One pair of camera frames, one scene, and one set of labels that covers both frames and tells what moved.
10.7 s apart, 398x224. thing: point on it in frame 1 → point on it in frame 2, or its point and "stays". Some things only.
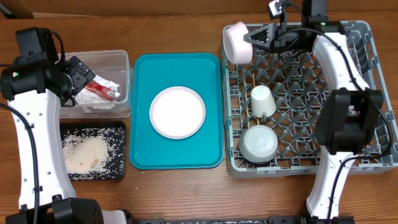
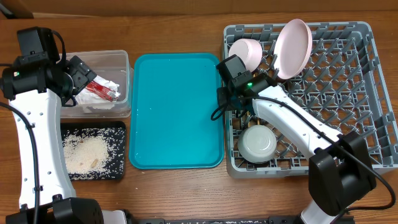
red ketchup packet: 102,90 stays
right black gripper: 273,34 → 224,101
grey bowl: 258,144 stays
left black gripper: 79,72 stays
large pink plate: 177,112 → 293,49
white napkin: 89,98 stays
